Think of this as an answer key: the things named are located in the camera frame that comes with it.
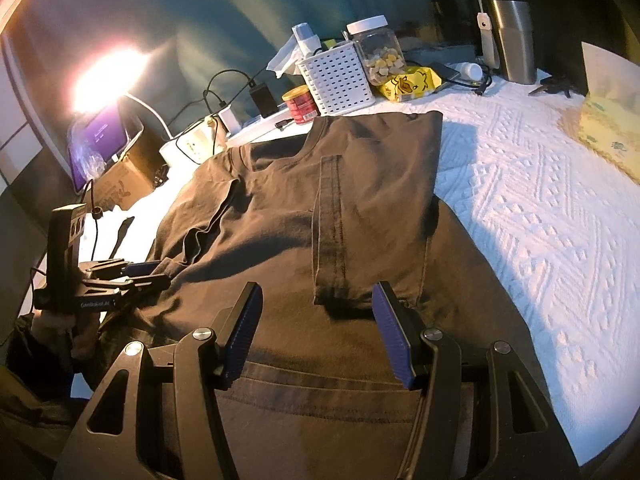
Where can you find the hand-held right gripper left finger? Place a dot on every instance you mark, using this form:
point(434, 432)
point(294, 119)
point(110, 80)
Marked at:
point(242, 330)

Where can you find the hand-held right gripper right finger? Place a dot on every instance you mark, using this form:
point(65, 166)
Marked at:
point(395, 330)

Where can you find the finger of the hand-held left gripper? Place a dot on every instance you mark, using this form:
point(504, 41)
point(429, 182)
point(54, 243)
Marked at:
point(142, 267)
point(150, 282)

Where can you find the dark grey t-shirt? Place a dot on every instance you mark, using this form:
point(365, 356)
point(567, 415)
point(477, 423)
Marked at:
point(280, 200)

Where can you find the person's left hand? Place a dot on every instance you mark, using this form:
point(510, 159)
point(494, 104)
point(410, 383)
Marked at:
point(49, 324)

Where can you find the cardboard box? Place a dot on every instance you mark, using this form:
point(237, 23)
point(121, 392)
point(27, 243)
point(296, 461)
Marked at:
point(130, 170)

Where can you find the tablet computer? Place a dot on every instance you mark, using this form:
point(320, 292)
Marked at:
point(100, 135)

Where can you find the white cartoon dog mug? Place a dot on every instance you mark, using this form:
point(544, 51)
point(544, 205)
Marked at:
point(197, 140)

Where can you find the white charger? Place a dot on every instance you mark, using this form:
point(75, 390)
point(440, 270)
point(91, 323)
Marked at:
point(231, 120)

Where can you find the white textured blanket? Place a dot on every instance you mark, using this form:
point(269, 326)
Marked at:
point(525, 210)

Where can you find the small black plug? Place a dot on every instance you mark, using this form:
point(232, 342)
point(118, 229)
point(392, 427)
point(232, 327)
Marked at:
point(282, 123)

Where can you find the black charger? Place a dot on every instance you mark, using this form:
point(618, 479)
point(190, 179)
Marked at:
point(263, 100)

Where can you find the red jar yellow lid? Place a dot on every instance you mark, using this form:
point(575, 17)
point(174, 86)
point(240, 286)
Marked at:
point(300, 107)

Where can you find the yellow duck snack packet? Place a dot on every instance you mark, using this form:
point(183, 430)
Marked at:
point(407, 85)

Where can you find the white tissue paper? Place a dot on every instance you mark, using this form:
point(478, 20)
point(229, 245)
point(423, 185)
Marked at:
point(282, 57)

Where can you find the white perforated basket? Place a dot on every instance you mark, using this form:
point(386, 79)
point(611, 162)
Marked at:
point(335, 80)

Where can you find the dark phone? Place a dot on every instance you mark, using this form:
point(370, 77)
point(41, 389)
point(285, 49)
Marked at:
point(445, 71)

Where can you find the small white pill bottle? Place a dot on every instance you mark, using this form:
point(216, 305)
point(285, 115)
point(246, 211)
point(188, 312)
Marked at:
point(467, 70)

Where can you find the clear jar with white lid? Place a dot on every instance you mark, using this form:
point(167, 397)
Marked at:
point(380, 50)

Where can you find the white plastic bottle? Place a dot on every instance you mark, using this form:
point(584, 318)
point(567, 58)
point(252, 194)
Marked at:
point(306, 37)

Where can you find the yellow tissue pack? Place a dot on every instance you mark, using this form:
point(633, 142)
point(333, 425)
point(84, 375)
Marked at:
point(605, 125)

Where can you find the steel tumbler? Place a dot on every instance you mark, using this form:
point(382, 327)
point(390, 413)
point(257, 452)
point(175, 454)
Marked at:
point(515, 40)

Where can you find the dark rectangular object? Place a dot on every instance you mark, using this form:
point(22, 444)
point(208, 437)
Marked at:
point(450, 15)

